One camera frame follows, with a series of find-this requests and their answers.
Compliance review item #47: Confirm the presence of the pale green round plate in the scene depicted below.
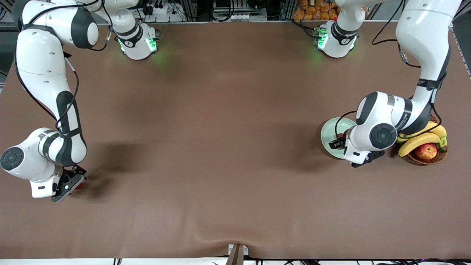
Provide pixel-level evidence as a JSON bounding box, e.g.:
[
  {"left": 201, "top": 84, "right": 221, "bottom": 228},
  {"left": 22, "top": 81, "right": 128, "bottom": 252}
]
[{"left": 321, "top": 117, "right": 359, "bottom": 159}]

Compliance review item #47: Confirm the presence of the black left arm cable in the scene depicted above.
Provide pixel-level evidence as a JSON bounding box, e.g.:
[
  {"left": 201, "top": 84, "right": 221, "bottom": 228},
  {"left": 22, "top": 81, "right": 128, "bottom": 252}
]
[{"left": 334, "top": 0, "right": 444, "bottom": 148}]

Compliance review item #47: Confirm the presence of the metal table clamp bracket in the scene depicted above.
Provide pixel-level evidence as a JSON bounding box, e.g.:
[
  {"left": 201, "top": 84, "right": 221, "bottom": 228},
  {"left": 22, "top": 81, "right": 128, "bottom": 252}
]
[{"left": 225, "top": 244, "right": 249, "bottom": 265}]

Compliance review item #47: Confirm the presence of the brown wicker basket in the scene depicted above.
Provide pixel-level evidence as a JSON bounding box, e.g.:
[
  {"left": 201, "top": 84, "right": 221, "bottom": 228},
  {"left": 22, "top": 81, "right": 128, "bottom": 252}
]
[{"left": 399, "top": 114, "right": 448, "bottom": 166}]

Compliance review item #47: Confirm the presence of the orange bread rolls heap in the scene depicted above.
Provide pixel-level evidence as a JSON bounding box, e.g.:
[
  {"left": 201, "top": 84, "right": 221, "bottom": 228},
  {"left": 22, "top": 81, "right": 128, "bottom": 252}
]
[{"left": 293, "top": 0, "right": 341, "bottom": 21}]

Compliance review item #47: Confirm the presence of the red yellow apple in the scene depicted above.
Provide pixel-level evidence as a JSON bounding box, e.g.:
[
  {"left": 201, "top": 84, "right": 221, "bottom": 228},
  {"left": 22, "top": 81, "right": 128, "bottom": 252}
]
[{"left": 415, "top": 143, "right": 438, "bottom": 160}]

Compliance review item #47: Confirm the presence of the white power strip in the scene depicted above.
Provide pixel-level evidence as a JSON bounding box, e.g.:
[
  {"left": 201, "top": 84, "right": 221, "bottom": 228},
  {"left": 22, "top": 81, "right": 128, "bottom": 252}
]
[{"left": 143, "top": 3, "right": 179, "bottom": 16}]

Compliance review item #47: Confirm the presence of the white socket block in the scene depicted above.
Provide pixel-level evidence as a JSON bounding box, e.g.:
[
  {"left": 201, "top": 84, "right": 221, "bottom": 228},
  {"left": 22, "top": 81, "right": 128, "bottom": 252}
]
[{"left": 213, "top": 11, "right": 268, "bottom": 22}]

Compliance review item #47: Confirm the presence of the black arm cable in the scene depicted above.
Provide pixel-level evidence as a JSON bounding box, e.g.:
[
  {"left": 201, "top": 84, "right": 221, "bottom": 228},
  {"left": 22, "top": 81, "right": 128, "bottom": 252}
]
[
  {"left": 334, "top": 0, "right": 444, "bottom": 148},
  {"left": 13, "top": 0, "right": 111, "bottom": 133}
]

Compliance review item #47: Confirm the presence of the large table cover mat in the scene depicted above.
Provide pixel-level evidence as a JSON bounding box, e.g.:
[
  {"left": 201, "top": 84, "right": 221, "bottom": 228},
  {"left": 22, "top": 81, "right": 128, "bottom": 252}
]
[{"left": 0, "top": 20, "right": 471, "bottom": 260}]

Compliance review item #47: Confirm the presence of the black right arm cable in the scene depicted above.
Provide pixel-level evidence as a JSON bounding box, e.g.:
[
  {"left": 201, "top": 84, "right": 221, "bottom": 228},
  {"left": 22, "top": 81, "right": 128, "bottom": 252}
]
[{"left": 13, "top": 0, "right": 111, "bottom": 133}]

